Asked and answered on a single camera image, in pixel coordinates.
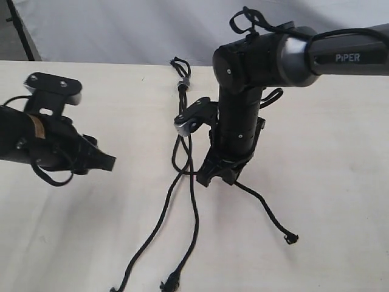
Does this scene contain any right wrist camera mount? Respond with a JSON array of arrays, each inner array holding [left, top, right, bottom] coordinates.
[[174, 97, 218, 137]]

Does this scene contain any grey cable tie band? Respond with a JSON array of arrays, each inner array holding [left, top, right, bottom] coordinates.
[[177, 77, 190, 91]]

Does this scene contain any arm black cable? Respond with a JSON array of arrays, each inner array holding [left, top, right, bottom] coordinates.
[[229, 6, 389, 109], [2, 94, 77, 187]]

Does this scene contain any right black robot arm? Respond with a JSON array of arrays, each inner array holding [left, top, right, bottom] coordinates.
[[196, 24, 388, 186]]

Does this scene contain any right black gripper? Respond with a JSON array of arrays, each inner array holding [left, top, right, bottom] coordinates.
[[196, 117, 266, 186]]

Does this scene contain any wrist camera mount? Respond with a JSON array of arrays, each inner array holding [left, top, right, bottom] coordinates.
[[174, 97, 218, 137], [23, 72, 83, 118]]

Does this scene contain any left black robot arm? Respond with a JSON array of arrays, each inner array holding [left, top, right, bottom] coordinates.
[[1, 106, 116, 175]]

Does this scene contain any white backdrop cloth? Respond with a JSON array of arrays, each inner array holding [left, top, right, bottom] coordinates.
[[15, 0, 388, 66]]

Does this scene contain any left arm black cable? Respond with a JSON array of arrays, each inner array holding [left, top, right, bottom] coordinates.
[[2, 94, 77, 187]]

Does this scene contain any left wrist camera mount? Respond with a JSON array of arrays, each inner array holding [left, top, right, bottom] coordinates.
[[23, 72, 83, 118]]

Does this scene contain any black stand pole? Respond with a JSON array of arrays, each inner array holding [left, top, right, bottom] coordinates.
[[5, 0, 36, 61]]

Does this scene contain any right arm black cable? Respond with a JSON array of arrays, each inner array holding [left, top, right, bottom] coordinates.
[[229, 6, 389, 109]]

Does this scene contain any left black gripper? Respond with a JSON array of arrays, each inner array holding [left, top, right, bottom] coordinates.
[[18, 115, 116, 175]]

